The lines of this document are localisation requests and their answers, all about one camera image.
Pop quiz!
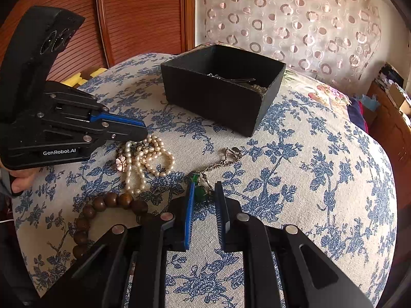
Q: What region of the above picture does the person's left hand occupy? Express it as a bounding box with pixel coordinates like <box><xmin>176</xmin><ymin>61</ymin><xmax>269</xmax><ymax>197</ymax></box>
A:
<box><xmin>11</xmin><ymin>166</ymin><xmax>41</xmax><ymax>192</ymax></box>

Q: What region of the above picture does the brown wooden wardrobe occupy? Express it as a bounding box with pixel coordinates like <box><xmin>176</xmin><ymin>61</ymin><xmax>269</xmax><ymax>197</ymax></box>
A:
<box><xmin>0</xmin><ymin>0</ymin><xmax>196</xmax><ymax>81</ymax></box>

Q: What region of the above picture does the brown wooden bead bracelet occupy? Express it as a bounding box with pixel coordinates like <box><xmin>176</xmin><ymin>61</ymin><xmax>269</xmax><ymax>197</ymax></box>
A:
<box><xmin>72</xmin><ymin>191</ymin><xmax>150</xmax><ymax>260</ymax></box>

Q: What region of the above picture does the green pendant chain necklace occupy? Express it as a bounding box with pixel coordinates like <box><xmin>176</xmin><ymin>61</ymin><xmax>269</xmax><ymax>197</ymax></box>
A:
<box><xmin>189</xmin><ymin>147</ymin><xmax>243</xmax><ymax>203</ymax></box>

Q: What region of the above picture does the circle patterned wall curtain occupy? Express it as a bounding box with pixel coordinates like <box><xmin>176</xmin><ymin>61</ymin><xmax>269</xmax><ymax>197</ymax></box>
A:
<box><xmin>195</xmin><ymin>0</ymin><xmax>390</xmax><ymax>81</ymax></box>

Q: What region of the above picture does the yellow foam toy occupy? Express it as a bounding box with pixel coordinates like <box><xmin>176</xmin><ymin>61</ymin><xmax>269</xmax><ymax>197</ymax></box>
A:
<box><xmin>62</xmin><ymin>66</ymin><xmax>108</xmax><ymax>88</ymax></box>

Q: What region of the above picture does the long wooden cabinet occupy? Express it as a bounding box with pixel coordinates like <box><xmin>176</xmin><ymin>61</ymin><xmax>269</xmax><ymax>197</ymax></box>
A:
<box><xmin>366</xmin><ymin>80</ymin><xmax>411</xmax><ymax>174</ymax></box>

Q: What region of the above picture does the pile of dark clothes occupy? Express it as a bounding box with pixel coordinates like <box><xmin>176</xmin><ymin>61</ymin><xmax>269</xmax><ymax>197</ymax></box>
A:
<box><xmin>377</xmin><ymin>62</ymin><xmax>402</xmax><ymax>87</ymax></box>

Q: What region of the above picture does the blue plastic bag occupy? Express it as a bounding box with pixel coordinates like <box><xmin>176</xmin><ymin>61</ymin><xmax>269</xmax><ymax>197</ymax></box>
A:
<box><xmin>353</xmin><ymin>94</ymin><xmax>376</xmax><ymax>113</ymax></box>

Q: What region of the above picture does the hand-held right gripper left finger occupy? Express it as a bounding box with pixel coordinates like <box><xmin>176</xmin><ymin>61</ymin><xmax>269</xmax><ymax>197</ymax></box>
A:
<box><xmin>42</xmin><ymin>180</ymin><xmax>196</xmax><ymax>308</ymax></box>

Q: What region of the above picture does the open cardboard box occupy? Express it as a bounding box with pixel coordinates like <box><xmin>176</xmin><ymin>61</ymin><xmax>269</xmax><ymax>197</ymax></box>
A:
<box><xmin>387</xmin><ymin>83</ymin><xmax>411</xmax><ymax>116</ymax></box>

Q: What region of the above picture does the multi-strand pearl bracelet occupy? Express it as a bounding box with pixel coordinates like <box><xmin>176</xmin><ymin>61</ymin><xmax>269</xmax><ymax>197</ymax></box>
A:
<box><xmin>116</xmin><ymin>135</ymin><xmax>175</xmax><ymax>196</ymax></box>

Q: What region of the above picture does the black box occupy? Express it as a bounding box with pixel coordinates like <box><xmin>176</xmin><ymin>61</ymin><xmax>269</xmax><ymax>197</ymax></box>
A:
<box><xmin>160</xmin><ymin>44</ymin><xmax>287</xmax><ymax>137</ymax></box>

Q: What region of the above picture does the dark blue red blanket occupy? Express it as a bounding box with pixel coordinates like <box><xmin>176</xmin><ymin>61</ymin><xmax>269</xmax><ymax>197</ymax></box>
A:
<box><xmin>345</xmin><ymin>98</ymin><xmax>370</xmax><ymax>132</ymax></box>

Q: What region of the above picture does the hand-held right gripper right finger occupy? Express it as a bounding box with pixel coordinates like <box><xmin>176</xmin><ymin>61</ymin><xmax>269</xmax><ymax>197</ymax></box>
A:
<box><xmin>214</xmin><ymin>181</ymin><xmax>373</xmax><ymax>308</ymax></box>

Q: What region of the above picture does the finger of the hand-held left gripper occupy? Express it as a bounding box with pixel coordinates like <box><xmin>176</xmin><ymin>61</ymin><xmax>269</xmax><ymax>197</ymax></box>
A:
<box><xmin>51</xmin><ymin>91</ymin><xmax>145</xmax><ymax>128</ymax></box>
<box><xmin>82</xmin><ymin>123</ymin><xmax>149</xmax><ymax>155</ymax></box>

